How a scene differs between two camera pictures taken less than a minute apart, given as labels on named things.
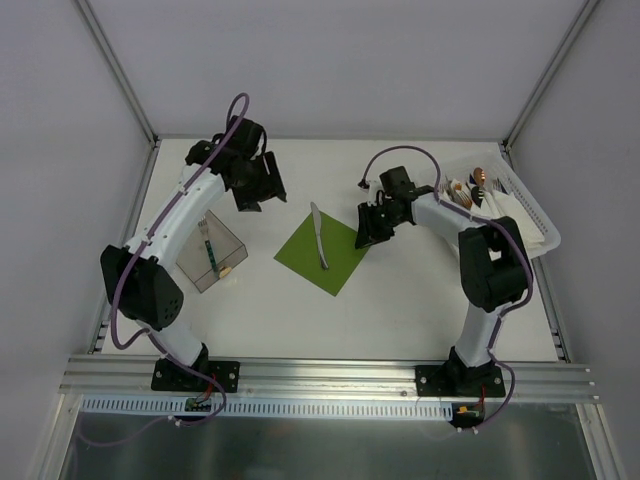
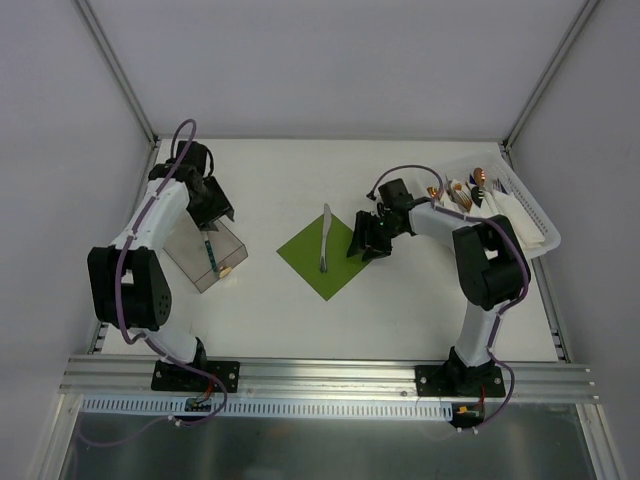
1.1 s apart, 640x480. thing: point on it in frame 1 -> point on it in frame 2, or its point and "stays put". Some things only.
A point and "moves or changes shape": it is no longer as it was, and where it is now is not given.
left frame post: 115,65 stays put
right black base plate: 456,380 stays put
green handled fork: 203,225 stays put
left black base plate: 168,375 stays put
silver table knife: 317,223 moves or changes shape
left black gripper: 261,185 -> 214,204
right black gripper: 373,220 -> 373,234
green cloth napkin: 300,252 stays put
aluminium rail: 321,379 stays put
